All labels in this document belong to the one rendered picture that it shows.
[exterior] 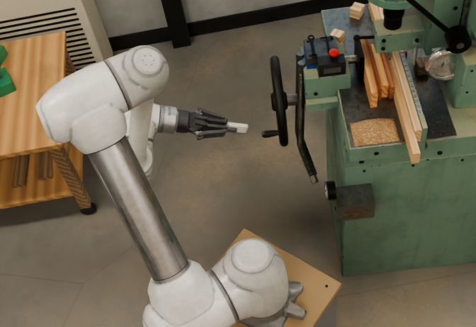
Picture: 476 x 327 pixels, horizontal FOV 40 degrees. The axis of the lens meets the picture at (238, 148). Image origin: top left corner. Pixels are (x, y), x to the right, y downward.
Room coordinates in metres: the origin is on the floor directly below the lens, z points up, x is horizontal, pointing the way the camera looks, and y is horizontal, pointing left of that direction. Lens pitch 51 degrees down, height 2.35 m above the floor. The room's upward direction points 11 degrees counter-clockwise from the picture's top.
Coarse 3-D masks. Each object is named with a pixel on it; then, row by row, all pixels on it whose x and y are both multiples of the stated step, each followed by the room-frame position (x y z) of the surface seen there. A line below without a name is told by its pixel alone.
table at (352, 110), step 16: (336, 16) 1.64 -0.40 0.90; (368, 16) 1.62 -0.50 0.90; (352, 32) 1.56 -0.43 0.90; (368, 32) 1.54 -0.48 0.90; (352, 48) 1.48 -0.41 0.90; (352, 64) 1.41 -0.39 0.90; (352, 80) 1.35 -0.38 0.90; (336, 96) 1.32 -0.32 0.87; (352, 96) 1.29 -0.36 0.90; (352, 112) 1.23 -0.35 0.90; (368, 112) 1.22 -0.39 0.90; (384, 112) 1.20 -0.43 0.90; (400, 128) 1.14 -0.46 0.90; (352, 144) 1.11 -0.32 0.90; (368, 144) 1.10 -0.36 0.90; (384, 144) 1.09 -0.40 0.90; (400, 144) 1.08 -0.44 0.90; (352, 160) 1.09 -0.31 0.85
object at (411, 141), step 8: (368, 8) 1.65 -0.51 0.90; (376, 8) 1.60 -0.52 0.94; (376, 16) 1.57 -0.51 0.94; (400, 88) 1.25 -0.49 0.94; (400, 96) 1.22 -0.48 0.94; (400, 104) 1.19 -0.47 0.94; (400, 112) 1.16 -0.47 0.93; (408, 112) 1.16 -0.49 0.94; (400, 120) 1.16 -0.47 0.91; (408, 120) 1.13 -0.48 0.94; (408, 128) 1.10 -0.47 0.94; (408, 136) 1.07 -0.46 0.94; (408, 144) 1.06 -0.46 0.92; (416, 144) 1.04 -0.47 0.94; (416, 152) 1.01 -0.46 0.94; (416, 160) 1.01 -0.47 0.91
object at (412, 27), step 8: (408, 16) 1.40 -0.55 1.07; (416, 16) 1.39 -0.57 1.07; (376, 24) 1.39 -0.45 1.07; (408, 24) 1.37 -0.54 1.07; (416, 24) 1.36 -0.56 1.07; (376, 32) 1.36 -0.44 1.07; (384, 32) 1.35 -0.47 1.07; (392, 32) 1.35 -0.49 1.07; (400, 32) 1.34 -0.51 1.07; (408, 32) 1.34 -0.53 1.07; (416, 32) 1.33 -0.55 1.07; (424, 32) 1.33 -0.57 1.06; (376, 40) 1.35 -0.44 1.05; (384, 40) 1.34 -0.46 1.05; (392, 40) 1.34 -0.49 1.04; (400, 40) 1.34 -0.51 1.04; (408, 40) 1.33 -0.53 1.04; (376, 48) 1.34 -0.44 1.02; (384, 48) 1.34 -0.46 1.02; (392, 48) 1.34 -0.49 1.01; (400, 48) 1.34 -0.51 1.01; (408, 48) 1.33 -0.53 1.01
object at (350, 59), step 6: (354, 42) 1.43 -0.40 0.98; (360, 42) 1.41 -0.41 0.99; (354, 48) 1.43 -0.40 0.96; (360, 48) 1.38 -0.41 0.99; (354, 54) 1.39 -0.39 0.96; (360, 54) 1.36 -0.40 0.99; (348, 60) 1.38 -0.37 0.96; (354, 60) 1.38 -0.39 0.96; (360, 60) 1.34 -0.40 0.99; (360, 66) 1.34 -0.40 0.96; (360, 72) 1.34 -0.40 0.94; (360, 78) 1.34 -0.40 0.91
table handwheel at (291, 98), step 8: (272, 56) 1.50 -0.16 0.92; (272, 64) 1.43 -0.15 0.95; (272, 72) 1.40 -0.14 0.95; (280, 72) 1.39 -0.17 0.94; (272, 80) 1.53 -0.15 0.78; (280, 80) 1.36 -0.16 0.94; (280, 88) 1.34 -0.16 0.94; (272, 96) 1.40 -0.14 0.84; (280, 96) 1.32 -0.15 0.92; (288, 96) 1.40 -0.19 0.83; (296, 96) 1.39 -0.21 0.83; (272, 104) 1.38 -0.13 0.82; (280, 104) 1.30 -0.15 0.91; (288, 104) 1.38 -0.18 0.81; (296, 104) 1.38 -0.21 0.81; (280, 112) 1.28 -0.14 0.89; (280, 120) 1.27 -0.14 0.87; (280, 128) 1.26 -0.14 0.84; (280, 136) 1.26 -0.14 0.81; (280, 144) 1.28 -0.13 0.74
